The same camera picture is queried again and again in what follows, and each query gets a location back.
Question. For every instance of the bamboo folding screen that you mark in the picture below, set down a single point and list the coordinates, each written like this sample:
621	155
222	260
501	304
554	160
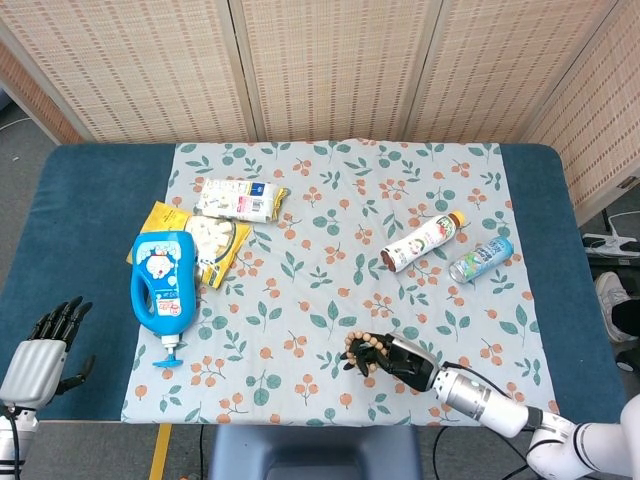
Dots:
320	70

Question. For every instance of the white sneaker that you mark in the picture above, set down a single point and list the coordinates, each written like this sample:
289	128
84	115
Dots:
610	302

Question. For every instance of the blue detergent bottle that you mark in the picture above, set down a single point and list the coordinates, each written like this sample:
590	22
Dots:
161	287

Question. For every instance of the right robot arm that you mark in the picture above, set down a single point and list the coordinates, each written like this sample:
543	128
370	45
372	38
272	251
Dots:
505	400

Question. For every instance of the white drink bottle orange cap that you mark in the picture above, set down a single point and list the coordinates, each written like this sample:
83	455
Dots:
422	241

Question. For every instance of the white snack package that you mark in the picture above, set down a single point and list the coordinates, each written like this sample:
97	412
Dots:
240	199

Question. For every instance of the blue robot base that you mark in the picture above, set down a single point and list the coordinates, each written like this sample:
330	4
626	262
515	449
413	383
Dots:
315	452

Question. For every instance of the floral tablecloth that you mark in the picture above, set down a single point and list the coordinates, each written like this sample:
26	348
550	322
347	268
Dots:
310	280

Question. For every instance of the yellow snack bag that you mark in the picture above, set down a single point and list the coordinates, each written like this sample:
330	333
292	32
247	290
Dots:
212	245

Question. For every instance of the yellow floor tape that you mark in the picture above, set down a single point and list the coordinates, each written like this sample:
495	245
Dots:
161	452

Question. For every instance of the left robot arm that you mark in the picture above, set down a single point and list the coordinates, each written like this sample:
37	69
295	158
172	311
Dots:
12	440

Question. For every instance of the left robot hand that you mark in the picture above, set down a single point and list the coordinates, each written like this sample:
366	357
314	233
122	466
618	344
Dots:
37	362

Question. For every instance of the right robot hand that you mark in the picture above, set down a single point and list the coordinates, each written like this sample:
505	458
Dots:
400	359

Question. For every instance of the blue labelled drink bottle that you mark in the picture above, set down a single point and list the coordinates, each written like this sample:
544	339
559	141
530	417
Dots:
482	259

